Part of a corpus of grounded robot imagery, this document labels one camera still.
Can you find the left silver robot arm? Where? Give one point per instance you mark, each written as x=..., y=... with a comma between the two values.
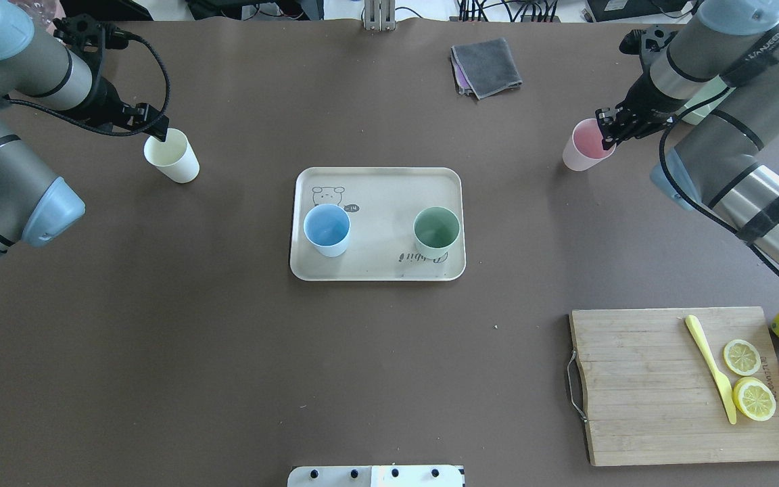
x=59, y=73

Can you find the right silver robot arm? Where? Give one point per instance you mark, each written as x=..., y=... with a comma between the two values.
x=714, y=169

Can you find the green cup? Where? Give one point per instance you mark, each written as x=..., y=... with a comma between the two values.
x=436, y=230

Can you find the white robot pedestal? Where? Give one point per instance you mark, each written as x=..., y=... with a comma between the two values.
x=378, y=475

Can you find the lemon slice lower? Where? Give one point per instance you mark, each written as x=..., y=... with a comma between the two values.
x=754, y=399

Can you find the yellow plastic knife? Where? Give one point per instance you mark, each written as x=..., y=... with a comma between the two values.
x=721, y=381

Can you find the cream cup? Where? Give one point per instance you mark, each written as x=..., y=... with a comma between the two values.
x=174, y=157

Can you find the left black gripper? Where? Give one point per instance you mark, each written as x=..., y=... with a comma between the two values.
x=106, y=99

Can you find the pink cup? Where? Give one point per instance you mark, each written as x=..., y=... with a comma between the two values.
x=584, y=147

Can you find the purple cloth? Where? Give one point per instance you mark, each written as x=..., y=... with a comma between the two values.
x=463, y=84

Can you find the blue cup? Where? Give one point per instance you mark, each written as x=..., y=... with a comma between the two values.
x=327, y=228

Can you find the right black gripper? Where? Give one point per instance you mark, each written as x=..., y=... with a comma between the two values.
x=647, y=97

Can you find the lemon slice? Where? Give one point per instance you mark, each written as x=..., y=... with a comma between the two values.
x=741, y=357
x=754, y=399

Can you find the beige rabbit tray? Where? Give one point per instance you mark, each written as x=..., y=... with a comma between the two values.
x=382, y=203

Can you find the lemon slice upper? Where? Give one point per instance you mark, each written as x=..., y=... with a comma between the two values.
x=741, y=357

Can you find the grey folded cloth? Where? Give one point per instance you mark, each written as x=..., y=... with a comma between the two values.
x=489, y=66

